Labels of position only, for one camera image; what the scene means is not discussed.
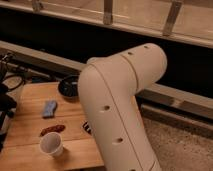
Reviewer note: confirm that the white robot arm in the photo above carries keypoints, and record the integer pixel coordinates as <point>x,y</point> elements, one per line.
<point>106,89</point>

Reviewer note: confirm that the black white striped eraser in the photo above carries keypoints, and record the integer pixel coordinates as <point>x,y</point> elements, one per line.
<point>86,127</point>

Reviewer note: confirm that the dark round bowl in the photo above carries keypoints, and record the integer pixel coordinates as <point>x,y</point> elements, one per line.
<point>68,87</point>

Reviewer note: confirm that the metal window bracket middle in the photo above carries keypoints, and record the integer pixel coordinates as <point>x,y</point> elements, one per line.
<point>108,12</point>

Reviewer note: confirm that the metal window bracket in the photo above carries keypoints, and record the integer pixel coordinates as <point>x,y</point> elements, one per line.
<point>108,12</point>
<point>172,17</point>
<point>36,5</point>

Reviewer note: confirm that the black equipment with cables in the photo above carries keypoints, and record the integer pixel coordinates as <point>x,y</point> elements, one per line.
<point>7,103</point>

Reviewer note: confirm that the metal window bracket right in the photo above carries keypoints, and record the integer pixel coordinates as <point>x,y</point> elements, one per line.
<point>172,17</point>

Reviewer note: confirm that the metal window bracket left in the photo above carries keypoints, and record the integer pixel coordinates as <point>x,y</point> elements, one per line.
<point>36,5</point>

